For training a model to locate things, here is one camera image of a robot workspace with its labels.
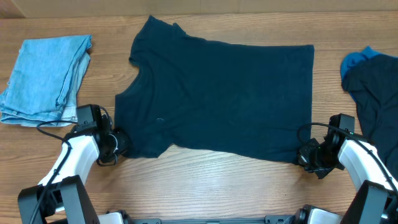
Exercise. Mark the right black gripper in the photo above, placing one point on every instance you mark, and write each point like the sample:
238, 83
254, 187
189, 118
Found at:
308, 154

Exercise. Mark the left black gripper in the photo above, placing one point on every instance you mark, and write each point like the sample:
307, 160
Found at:
123, 142

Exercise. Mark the dark navy t-shirt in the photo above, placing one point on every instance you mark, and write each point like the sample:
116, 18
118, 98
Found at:
204, 94

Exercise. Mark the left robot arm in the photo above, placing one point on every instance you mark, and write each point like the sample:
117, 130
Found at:
92, 140

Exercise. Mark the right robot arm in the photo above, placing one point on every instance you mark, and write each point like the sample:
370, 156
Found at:
376, 189

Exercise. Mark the folded light blue jeans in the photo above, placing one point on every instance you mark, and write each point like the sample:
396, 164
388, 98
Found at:
45, 81

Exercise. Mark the blue garment under pile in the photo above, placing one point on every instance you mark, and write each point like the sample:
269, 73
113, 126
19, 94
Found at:
353, 58

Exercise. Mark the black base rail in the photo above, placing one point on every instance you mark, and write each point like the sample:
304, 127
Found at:
268, 219

